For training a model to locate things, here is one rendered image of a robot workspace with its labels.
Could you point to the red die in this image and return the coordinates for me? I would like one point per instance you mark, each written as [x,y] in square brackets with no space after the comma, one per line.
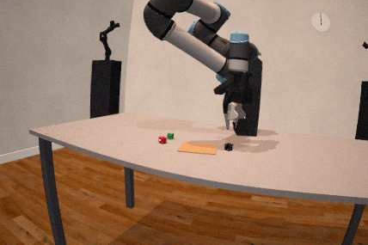
[162,140]

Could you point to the tan mat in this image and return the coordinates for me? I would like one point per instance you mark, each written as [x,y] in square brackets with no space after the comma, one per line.
[209,149]

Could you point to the green die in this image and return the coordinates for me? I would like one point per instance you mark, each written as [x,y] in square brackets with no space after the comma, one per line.
[170,135]

